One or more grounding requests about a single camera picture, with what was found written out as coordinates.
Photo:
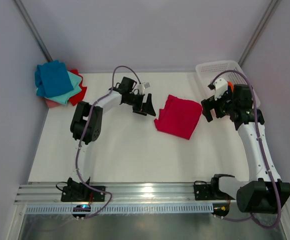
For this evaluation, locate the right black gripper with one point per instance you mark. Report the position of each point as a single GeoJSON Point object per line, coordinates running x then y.
{"type": "Point", "coordinates": [211, 103]}

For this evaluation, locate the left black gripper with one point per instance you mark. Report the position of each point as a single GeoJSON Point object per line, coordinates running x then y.
{"type": "Point", "coordinates": [147, 107]}

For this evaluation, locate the magenta t shirt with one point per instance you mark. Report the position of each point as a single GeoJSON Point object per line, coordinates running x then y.
{"type": "Point", "coordinates": [179, 117]}

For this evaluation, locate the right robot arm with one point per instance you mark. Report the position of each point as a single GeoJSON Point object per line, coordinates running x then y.
{"type": "Point", "coordinates": [264, 192]}

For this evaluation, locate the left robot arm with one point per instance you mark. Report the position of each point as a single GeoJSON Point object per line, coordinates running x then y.
{"type": "Point", "coordinates": [86, 126]}

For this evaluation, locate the orange t shirt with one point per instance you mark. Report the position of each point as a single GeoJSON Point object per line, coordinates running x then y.
{"type": "Point", "coordinates": [230, 87]}

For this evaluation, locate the white plastic basket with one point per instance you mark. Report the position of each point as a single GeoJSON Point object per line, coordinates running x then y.
{"type": "Point", "coordinates": [206, 72]}

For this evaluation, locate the red folded t shirt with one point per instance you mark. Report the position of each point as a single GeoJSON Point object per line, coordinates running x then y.
{"type": "Point", "coordinates": [74, 100]}

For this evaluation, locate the pink folded t shirt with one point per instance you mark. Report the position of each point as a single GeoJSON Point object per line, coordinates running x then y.
{"type": "Point", "coordinates": [51, 104]}

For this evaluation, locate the blue folded t shirt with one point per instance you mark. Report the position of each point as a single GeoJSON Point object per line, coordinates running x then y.
{"type": "Point", "coordinates": [52, 79]}

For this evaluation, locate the right black controller board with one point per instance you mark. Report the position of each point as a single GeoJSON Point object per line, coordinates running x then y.
{"type": "Point", "coordinates": [220, 209]}

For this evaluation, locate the black controller board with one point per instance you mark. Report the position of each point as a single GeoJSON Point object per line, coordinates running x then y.
{"type": "Point", "coordinates": [81, 211]}
{"type": "Point", "coordinates": [220, 209]}

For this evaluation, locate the left black controller board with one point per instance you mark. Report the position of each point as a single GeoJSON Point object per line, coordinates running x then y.
{"type": "Point", "coordinates": [81, 211]}

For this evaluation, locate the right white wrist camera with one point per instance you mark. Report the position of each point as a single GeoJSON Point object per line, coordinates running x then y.
{"type": "Point", "coordinates": [220, 86]}

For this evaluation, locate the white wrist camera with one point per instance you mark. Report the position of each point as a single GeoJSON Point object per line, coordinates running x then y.
{"type": "Point", "coordinates": [220, 86]}
{"type": "Point", "coordinates": [143, 88]}

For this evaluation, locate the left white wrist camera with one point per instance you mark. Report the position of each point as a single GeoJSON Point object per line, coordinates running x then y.
{"type": "Point", "coordinates": [143, 88]}

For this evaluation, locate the aluminium front rail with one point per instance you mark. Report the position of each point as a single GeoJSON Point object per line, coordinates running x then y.
{"type": "Point", "coordinates": [122, 193]}

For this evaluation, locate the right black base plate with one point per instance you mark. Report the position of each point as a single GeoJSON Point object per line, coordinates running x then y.
{"type": "Point", "coordinates": [203, 191]}

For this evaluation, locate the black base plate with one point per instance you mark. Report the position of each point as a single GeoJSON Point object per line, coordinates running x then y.
{"type": "Point", "coordinates": [203, 191]}
{"type": "Point", "coordinates": [97, 192]}

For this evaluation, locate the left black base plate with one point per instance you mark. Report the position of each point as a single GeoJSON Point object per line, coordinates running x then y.
{"type": "Point", "coordinates": [97, 192]}

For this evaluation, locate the right corner aluminium post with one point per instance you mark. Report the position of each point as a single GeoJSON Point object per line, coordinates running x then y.
{"type": "Point", "coordinates": [259, 29]}

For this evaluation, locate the corner aluminium post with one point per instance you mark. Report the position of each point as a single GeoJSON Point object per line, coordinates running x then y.
{"type": "Point", "coordinates": [33, 30]}
{"type": "Point", "coordinates": [259, 29]}

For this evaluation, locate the slotted grey cable duct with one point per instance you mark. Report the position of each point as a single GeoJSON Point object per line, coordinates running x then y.
{"type": "Point", "coordinates": [122, 209]}

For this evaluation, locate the left corner aluminium post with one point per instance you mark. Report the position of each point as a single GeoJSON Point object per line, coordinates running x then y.
{"type": "Point", "coordinates": [33, 30]}

